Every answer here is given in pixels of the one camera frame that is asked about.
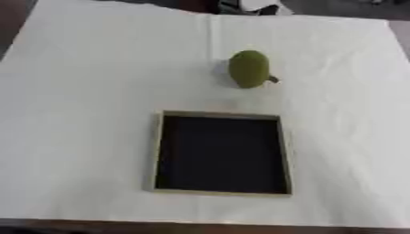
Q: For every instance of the tan cardboard box black inside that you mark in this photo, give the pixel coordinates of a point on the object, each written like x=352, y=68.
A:
x=222, y=154

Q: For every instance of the green toy fruit with stem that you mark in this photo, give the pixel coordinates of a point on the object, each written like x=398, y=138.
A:
x=249, y=69

